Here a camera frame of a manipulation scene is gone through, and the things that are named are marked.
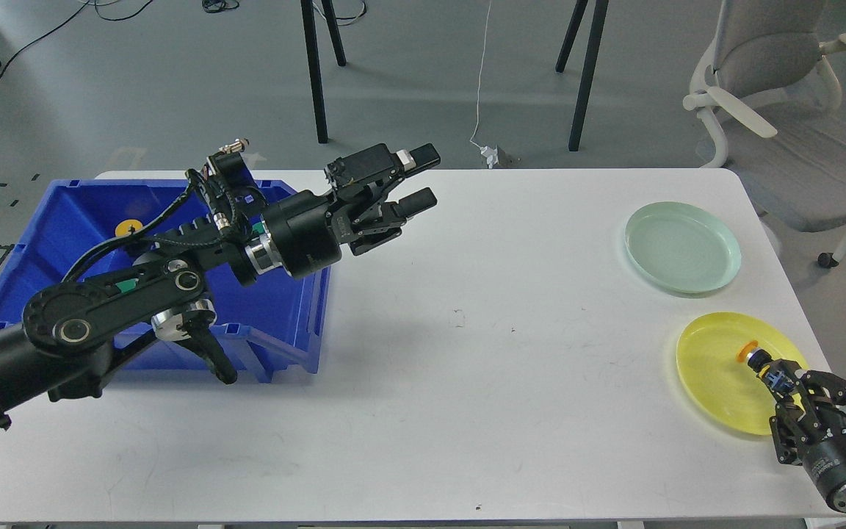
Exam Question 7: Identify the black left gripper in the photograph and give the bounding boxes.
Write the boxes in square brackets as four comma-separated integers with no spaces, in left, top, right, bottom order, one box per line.
[245,143,442,278]

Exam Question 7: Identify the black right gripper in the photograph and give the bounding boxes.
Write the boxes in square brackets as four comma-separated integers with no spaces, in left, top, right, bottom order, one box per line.
[770,370,846,508]

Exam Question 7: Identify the yellow push button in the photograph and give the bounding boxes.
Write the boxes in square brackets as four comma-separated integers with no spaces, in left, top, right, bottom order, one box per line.
[115,220,144,238]
[736,340,801,400]

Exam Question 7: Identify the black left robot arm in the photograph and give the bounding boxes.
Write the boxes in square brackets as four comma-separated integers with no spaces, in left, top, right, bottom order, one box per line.
[0,140,441,429]

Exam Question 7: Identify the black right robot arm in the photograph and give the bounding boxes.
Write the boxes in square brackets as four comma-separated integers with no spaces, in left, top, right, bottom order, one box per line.
[770,370,846,514]

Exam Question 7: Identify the yellow plate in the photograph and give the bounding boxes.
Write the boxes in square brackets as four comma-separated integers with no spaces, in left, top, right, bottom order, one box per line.
[676,312,809,436]

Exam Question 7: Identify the light green plate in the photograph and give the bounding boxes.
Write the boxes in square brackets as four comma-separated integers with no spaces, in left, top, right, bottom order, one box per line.
[623,201,742,295]

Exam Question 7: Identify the blue plastic bin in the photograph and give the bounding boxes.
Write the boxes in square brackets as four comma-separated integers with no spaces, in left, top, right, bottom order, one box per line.
[0,179,331,383]

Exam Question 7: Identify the black tripod left legs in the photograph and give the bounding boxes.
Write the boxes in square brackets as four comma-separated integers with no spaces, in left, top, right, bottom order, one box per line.
[300,1,348,144]

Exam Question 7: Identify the black tripod legs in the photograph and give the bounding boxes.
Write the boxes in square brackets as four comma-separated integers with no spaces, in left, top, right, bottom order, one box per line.
[554,1,609,153]
[300,1,348,144]

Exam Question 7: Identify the black tripod right legs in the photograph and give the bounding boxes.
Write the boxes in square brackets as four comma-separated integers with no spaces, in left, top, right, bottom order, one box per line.
[554,1,609,153]

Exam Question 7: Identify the grey office chair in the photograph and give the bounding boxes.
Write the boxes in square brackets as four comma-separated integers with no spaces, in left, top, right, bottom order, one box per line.
[682,1,846,269]

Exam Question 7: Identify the white cable with plug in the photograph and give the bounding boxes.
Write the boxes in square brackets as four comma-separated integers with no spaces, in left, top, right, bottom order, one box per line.
[469,0,513,170]

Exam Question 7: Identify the black floor cable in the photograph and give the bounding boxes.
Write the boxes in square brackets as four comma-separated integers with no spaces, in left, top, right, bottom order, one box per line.
[0,0,156,120]

